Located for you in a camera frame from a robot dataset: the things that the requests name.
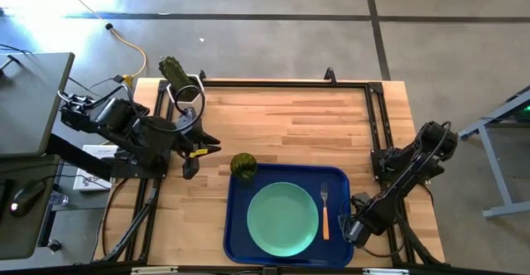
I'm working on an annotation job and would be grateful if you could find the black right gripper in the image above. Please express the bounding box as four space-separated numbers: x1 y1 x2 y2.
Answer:
349 191 398 237

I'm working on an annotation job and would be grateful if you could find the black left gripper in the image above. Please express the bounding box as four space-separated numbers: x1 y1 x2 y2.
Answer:
176 117 222 181

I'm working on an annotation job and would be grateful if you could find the green faceted plastic cup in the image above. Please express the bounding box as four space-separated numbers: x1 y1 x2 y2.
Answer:
229 152 258 181

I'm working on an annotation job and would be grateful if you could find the fork with orange handle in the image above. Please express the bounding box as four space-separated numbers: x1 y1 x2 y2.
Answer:
320 182 331 241

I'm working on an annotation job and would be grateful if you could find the teal bowl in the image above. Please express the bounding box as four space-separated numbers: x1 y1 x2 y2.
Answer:
246 181 320 258

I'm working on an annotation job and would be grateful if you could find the blue plastic tray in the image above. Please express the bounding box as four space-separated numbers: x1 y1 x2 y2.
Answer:
223 162 355 268

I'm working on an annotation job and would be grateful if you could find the white plant pot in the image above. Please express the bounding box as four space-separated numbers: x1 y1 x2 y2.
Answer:
166 74 207 117

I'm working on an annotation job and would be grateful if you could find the dark green cactus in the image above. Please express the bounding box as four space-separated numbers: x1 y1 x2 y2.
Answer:
158 55 196 102

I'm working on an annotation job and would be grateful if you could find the white printed booklet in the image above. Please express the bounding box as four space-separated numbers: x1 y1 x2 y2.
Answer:
73 144 119 192

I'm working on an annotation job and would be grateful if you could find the clear water bottle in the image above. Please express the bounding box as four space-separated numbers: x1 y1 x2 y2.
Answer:
48 191 70 208

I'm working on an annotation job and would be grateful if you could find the grey desk top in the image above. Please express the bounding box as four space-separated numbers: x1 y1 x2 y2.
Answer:
0 52 76 158

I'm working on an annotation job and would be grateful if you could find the black computer mouse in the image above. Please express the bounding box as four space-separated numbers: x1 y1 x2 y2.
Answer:
8 179 46 218

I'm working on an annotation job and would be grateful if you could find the dark desk top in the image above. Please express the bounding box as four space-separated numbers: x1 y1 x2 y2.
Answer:
0 154 61 262

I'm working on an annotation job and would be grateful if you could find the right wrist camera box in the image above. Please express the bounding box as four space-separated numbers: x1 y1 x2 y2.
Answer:
344 220 369 246

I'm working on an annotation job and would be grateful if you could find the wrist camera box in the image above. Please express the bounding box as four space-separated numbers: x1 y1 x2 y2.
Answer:
176 106 197 133
344 220 369 246

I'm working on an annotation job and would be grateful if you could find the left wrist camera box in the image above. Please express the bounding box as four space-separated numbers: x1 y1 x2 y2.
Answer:
176 106 197 133

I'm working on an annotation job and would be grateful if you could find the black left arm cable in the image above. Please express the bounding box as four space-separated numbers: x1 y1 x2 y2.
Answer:
172 84 207 133

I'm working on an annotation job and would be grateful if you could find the white metal bracket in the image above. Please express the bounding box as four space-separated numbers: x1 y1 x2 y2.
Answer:
131 266 179 275
363 268 411 275

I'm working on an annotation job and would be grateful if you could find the black aluminium table frame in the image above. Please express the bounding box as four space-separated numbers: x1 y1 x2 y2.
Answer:
93 68 446 268

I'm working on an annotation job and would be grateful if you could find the yellow extension cable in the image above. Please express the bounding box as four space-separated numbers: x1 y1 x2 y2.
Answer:
53 0 148 88

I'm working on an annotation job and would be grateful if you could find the grey metal table frame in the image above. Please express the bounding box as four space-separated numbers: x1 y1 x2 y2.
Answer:
457 84 530 220

